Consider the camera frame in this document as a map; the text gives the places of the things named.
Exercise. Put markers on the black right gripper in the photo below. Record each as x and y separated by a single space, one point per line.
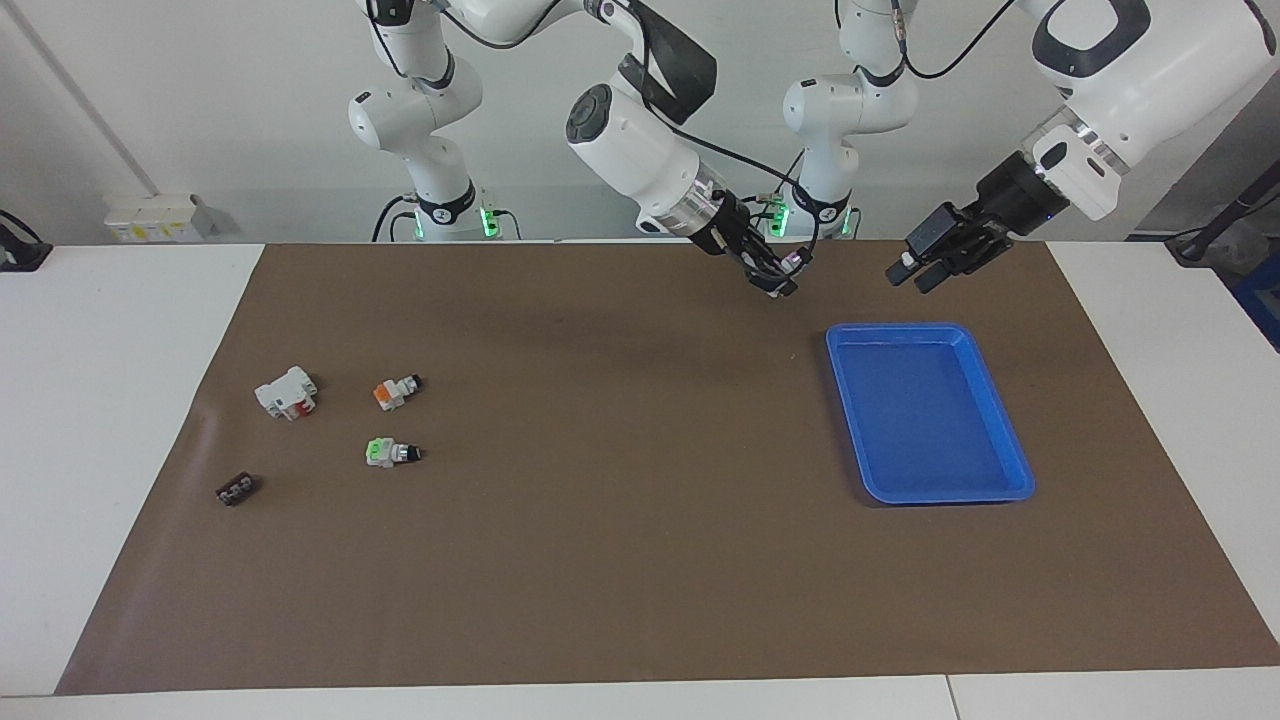
727 228

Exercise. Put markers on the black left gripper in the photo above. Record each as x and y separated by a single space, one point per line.
1020 195

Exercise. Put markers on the orange white knob switch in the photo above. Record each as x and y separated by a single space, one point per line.
792 263
396 392

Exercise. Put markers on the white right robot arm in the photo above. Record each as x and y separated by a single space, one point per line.
630 140

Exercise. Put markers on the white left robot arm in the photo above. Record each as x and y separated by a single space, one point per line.
1140 70

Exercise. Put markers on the blue plastic tray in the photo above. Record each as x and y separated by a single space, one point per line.
925 415

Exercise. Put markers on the black stand pole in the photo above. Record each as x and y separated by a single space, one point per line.
1225 220

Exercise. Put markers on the blue crate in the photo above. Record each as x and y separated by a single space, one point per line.
1262 300

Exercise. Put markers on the brown table mat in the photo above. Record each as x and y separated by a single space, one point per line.
640 550

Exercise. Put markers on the white circuit breaker red lever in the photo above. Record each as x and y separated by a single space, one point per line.
286 392

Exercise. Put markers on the black terminal block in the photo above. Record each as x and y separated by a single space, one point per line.
237 489

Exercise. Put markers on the green white knob switch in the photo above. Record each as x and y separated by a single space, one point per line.
388 453

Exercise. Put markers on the white wall socket box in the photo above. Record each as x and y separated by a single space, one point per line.
152 218

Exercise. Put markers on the black clamp mount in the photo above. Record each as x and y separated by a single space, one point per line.
18 250

